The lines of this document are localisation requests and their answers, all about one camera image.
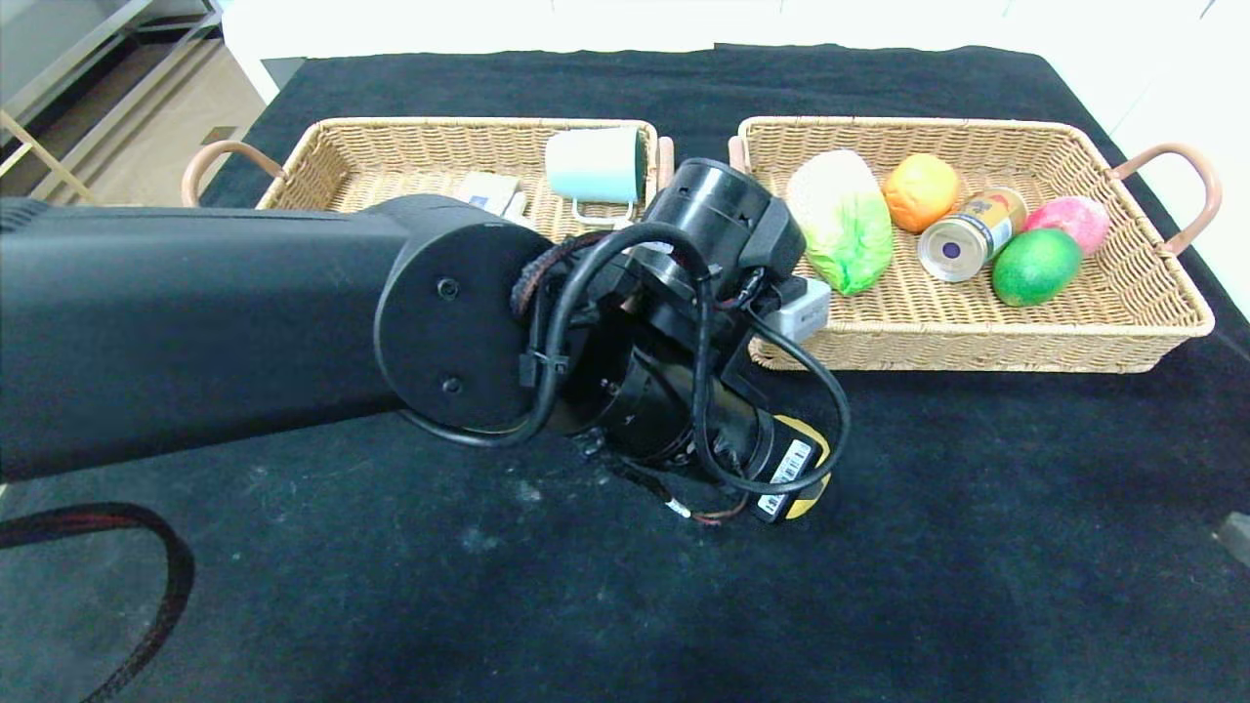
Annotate small card box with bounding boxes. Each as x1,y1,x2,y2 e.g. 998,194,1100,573
454,172,521,218

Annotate white green napa cabbage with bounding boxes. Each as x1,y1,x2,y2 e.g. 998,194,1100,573
786,148,895,297

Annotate red pink peach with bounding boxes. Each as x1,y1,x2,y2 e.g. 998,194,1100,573
1021,196,1111,257

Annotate white table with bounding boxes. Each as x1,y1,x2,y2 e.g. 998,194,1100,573
223,0,1036,103

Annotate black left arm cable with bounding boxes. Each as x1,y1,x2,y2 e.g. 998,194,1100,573
400,223,853,497

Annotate mint green mug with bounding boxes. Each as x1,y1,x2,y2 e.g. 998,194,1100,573
544,126,647,228

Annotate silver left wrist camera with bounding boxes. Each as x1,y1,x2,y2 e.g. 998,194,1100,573
752,276,833,345

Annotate gold drink can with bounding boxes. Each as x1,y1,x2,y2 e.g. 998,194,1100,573
918,186,1029,284

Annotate green round fruit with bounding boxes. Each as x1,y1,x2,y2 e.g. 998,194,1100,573
992,227,1083,308

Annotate dark red braided cable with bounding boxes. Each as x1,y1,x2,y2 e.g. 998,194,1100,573
0,502,196,703

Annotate yellow pear fruit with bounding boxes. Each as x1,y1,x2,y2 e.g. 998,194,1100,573
779,415,834,521

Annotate grey metal shelf frame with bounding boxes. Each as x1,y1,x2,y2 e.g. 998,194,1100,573
0,0,226,147

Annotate cable loop with white tag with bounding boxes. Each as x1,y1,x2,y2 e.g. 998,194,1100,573
586,439,755,529

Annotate orange fruit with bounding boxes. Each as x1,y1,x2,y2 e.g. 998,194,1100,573
881,153,965,233

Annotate wicker basket brown handles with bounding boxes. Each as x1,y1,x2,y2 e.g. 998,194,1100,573
181,116,677,245
728,115,1224,375

